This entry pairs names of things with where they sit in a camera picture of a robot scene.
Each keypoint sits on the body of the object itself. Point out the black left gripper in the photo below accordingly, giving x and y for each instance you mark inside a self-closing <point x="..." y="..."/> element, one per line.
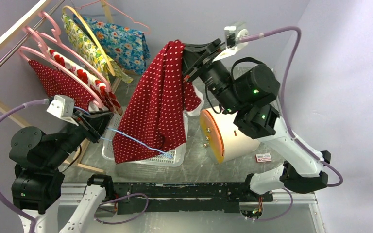
<point x="93" y="125"/>

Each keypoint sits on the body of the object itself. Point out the yellow lemon print skirt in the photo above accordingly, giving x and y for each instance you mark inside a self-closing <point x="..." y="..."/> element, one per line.
<point x="87" y="49"/>

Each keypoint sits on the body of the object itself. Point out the blue floral skirt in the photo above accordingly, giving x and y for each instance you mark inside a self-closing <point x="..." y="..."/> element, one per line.
<point x="126" y="46"/>

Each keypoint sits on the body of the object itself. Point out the pink plastic hanger middle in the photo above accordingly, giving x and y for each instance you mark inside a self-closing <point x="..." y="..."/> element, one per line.
<point x="40" y="39"/>

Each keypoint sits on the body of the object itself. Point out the white cylindrical bin orange lid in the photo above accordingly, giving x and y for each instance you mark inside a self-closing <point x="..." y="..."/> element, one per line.
<point x="222" y="138"/>

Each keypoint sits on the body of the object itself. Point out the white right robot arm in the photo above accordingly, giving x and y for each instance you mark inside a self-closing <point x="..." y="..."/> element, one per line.
<point x="249" y="97"/>

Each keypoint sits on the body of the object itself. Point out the blue wire hanger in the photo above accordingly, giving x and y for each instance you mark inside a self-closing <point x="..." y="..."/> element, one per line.
<point x="141" y="144"/>

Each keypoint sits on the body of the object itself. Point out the small red white card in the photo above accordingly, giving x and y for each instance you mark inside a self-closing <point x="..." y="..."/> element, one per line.
<point x="265" y="157"/>

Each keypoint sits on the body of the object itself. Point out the yellow wooden hanger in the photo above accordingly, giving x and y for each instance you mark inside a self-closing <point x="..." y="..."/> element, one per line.
<point x="91" y="35"/>

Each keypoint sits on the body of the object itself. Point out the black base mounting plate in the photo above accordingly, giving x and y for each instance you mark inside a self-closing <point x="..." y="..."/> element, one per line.
<point x="130" y="198"/>

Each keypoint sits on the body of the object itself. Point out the red polka dot hanging skirt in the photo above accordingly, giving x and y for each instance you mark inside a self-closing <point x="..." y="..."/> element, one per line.
<point x="56" y="82"/>

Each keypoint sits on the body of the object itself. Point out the wooden clothes rack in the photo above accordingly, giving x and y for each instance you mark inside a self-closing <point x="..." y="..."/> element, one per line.
<point x="11" y="32"/>

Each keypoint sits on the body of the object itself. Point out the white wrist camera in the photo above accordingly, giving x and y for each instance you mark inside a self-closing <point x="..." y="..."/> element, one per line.
<point x="233" y="34"/>
<point x="62" y="108"/>

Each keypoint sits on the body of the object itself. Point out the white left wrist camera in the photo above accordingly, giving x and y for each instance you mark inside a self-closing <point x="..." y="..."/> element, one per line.
<point x="62" y="108"/>

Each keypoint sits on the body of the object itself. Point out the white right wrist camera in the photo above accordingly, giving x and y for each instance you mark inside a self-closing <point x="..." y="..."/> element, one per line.
<point x="233" y="34"/>

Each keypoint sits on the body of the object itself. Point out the pink plastic hanger front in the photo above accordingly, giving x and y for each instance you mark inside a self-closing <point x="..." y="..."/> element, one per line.
<point x="24" y="49"/>

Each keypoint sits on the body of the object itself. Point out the white red flower skirt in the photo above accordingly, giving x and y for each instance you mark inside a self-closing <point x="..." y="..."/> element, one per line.
<point x="93" y="82"/>

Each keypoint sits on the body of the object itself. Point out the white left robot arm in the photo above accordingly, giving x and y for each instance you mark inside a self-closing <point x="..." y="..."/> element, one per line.
<point x="36" y="190"/>

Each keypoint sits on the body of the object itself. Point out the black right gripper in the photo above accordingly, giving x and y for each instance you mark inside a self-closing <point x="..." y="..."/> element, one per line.
<point x="195" y="56"/>

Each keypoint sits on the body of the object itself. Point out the pink plastic hanger back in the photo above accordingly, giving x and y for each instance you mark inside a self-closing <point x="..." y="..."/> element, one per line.
<point x="56" y="31"/>

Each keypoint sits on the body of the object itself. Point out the white plastic basket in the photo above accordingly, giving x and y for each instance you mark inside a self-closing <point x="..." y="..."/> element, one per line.
<point x="160" y="160"/>

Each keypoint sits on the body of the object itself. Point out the red polka dot skirt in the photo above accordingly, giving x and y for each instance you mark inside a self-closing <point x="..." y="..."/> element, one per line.
<point x="155" y="112"/>
<point x="56" y="82"/>

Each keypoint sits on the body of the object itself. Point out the pink plastic hanger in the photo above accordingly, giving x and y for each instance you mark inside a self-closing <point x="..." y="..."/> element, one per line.
<point x="40" y="39"/>
<point x="24" y="49"/>
<point x="56" y="31"/>

